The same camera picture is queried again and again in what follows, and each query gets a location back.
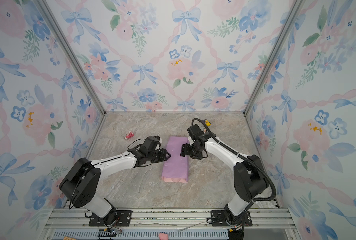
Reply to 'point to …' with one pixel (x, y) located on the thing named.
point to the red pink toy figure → (129, 135)
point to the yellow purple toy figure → (207, 123)
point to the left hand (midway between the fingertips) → (170, 155)
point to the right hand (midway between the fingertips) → (185, 154)
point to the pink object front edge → (163, 236)
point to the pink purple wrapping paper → (176, 168)
